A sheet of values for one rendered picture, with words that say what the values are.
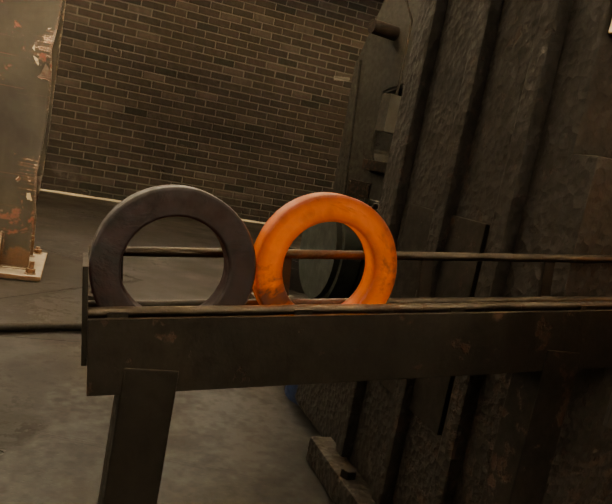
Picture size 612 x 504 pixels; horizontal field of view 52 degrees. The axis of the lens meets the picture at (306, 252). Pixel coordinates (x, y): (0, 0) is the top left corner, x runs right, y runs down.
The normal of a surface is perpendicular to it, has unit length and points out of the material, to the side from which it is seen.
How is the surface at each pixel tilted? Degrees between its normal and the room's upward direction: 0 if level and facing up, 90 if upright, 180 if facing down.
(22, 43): 90
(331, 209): 90
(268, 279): 90
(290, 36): 90
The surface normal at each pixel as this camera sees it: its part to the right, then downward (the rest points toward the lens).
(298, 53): 0.32, 0.20
